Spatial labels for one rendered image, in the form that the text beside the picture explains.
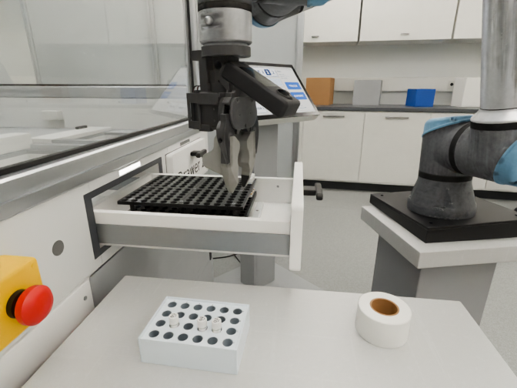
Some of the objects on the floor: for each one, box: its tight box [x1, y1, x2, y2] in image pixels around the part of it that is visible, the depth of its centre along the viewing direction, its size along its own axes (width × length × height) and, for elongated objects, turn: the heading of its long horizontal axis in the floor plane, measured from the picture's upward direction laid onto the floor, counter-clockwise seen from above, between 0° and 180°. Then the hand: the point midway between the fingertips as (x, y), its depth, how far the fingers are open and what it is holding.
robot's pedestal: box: [361, 206, 517, 326], centre depth 94 cm, size 30×30×76 cm
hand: (241, 182), depth 51 cm, fingers open, 3 cm apart
